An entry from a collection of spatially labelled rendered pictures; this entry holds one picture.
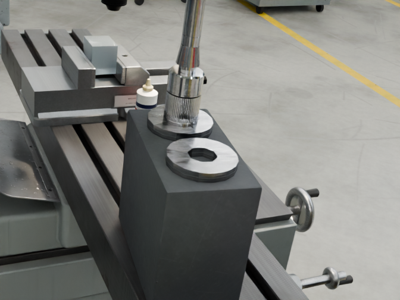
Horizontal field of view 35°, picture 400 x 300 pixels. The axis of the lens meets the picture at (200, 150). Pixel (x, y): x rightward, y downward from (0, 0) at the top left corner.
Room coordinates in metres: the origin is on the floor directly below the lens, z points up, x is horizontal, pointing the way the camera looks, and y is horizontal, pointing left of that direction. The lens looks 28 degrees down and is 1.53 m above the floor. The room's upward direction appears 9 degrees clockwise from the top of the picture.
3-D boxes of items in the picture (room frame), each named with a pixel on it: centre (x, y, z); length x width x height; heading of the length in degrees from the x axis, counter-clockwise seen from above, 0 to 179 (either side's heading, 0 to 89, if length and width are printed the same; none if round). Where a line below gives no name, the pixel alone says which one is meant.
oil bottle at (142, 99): (1.13, 0.12, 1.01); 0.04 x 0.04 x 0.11
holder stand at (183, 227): (0.74, 0.01, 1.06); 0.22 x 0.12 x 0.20; 21
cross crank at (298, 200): (1.39, -0.24, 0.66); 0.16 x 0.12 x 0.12; 118
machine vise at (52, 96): (1.22, 0.20, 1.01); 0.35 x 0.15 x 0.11; 119
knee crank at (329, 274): (1.28, -0.34, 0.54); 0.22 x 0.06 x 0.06; 118
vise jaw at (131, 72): (1.24, 0.18, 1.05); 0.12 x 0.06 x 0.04; 29
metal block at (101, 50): (1.21, 0.23, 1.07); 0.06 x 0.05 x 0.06; 29
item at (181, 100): (0.79, 0.03, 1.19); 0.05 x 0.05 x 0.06
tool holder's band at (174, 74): (0.79, 0.03, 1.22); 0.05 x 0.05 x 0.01
